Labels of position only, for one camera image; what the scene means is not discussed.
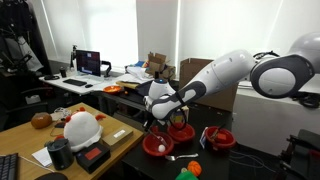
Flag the black keyboard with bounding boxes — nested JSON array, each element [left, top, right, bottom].
[[0, 152, 20, 180], [62, 78, 88, 88]]

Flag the small open cardboard box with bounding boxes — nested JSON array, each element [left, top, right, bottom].
[[145, 51, 177, 85]]

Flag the red plastic bowl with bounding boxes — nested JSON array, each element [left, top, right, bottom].
[[166, 122, 196, 144], [204, 125, 237, 150]]

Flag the white office desk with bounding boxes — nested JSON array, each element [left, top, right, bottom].
[[38, 70, 135, 97]]

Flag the white paper pile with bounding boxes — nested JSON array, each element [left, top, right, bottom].
[[124, 65, 155, 85]]

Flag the black handled utensil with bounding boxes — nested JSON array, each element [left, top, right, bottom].
[[210, 124, 226, 141]]

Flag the grey floor cables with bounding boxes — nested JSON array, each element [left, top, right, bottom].
[[229, 149, 268, 170]]

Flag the brown football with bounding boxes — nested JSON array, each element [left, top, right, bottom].
[[30, 111, 54, 130]]

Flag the green ball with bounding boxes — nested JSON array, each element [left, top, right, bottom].
[[174, 167, 200, 180]]

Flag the black camera on tripod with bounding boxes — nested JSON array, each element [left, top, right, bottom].
[[68, 44, 79, 71]]

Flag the dark blue plastic lid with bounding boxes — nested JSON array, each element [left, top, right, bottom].
[[134, 78, 158, 101]]

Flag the black cylinder cup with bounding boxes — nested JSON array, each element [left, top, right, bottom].
[[46, 137, 75, 172]]

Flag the black curved stand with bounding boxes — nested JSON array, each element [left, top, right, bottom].
[[100, 59, 113, 79]]

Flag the tan cardboard accessory box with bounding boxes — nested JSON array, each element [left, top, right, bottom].
[[100, 125, 135, 151]]

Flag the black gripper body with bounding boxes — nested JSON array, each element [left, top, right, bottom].
[[143, 105, 158, 126]]

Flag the white blue packet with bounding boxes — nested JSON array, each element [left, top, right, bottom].
[[198, 127, 210, 150]]

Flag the orange toy ball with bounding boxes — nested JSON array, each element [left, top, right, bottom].
[[186, 160, 203, 178]]

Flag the black box with red label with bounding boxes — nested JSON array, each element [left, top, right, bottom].
[[74, 141, 112, 175]]

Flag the black computer monitor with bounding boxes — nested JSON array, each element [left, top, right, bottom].
[[75, 49, 102, 78]]

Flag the black headset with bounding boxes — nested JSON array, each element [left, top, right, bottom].
[[43, 74, 61, 82]]

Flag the black mesh office chair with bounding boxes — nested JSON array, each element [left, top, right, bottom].
[[0, 73, 51, 132]]

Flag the white plush chicken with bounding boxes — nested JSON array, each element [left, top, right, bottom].
[[54, 106, 107, 154]]

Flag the large cardboard box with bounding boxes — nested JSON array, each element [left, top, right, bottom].
[[178, 57, 240, 113]]

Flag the small white box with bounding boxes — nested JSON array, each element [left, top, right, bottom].
[[24, 94, 42, 106]]

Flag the orange bowl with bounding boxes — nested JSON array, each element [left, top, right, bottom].
[[102, 85, 125, 96]]

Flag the clear plastic container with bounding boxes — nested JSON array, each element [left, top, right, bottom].
[[50, 106, 73, 123]]

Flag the red block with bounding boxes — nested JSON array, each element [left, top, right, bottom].
[[216, 132, 228, 142]]

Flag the black coiled cables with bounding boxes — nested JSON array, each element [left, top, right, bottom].
[[289, 91, 320, 110]]

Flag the light wooden desk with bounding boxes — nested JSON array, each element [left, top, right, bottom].
[[0, 102, 145, 180]]

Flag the white notepad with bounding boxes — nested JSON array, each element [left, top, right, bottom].
[[31, 146, 54, 169]]

